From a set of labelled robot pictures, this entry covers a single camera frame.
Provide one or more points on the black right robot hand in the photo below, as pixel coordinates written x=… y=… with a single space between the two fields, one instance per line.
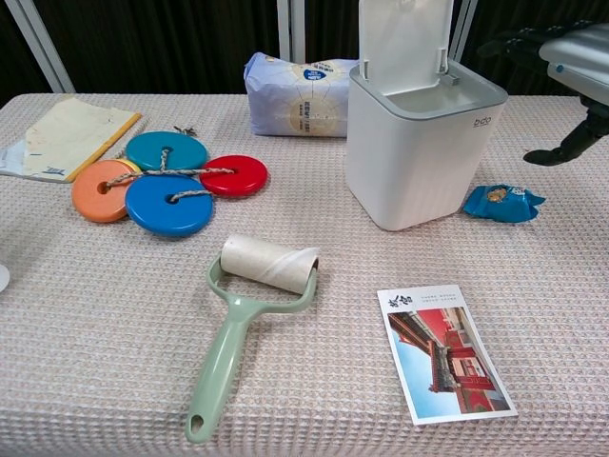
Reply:
x=571 y=143

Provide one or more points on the blue snack wrapper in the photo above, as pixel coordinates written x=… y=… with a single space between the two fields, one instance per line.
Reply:
x=504 y=205

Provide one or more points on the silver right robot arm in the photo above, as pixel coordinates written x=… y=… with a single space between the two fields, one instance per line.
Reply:
x=578 y=66

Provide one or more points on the white trash bin lid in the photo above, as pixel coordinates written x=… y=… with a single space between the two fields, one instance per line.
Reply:
x=409 y=157

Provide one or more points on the red palace postcard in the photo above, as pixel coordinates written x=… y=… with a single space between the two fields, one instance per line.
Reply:
x=447 y=362

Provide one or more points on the beige waffle tablecloth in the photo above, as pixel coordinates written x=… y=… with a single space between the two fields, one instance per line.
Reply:
x=333 y=266

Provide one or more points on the pale blue tissue pack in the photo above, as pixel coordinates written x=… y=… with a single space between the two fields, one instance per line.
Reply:
x=295 y=100

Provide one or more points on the red disc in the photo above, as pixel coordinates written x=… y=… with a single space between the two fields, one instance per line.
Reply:
x=242 y=178

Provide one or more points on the teal disc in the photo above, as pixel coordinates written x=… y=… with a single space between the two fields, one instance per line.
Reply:
x=185 y=152

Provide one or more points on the small metal clasp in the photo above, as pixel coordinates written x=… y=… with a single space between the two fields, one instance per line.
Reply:
x=184 y=129

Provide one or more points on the green lint roller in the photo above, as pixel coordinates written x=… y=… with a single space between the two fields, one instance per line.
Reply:
x=223 y=347

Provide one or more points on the blue disc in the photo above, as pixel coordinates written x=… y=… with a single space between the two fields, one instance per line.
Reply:
x=162 y=216

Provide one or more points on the black curtain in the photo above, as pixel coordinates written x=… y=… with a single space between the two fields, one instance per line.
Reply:
x=166 y=43

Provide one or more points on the yellow disc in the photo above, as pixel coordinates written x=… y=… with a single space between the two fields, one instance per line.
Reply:
x=129 y=165

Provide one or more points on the orange disc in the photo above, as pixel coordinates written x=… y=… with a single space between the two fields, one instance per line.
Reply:
x=92 y=202

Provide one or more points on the worn yellow spiral notebook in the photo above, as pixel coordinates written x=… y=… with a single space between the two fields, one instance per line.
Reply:
x=66 y=138

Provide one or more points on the white round object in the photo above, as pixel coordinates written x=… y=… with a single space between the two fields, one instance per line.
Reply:
x=4 y=278

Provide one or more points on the thin grey metal frame post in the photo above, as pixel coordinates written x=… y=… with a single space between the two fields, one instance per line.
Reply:
x=464 y=28

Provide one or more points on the upright grey metal frame post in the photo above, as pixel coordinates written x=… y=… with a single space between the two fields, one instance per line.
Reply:
x=290 y=28

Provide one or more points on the slanted grey metal frame post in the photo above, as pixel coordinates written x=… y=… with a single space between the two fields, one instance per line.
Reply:
x=40 y=47

